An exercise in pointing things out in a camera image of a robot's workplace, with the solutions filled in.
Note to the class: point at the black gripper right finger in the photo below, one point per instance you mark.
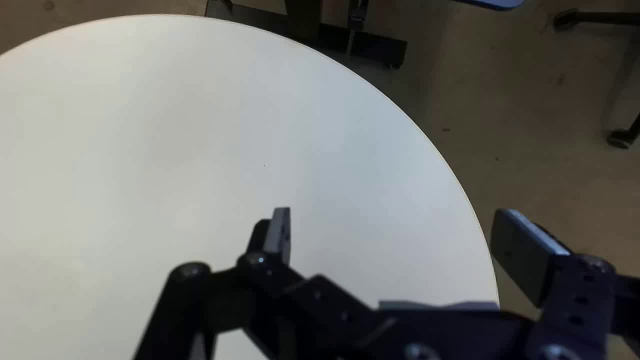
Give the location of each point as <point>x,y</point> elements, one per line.
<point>525,251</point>

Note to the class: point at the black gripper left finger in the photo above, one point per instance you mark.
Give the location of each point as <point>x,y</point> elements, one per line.
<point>270,241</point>

